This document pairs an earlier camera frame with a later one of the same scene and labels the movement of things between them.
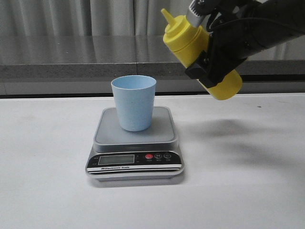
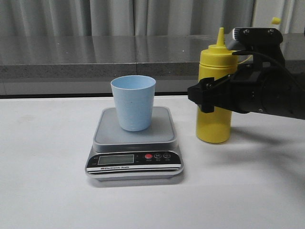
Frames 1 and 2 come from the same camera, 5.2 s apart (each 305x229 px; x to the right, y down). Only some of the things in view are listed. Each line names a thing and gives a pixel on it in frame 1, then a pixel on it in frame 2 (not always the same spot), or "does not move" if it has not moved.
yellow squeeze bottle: [188, 44] -> [215, 61]
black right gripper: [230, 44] -> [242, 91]
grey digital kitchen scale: [121, 154] does not move
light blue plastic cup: [134, 96] does not move
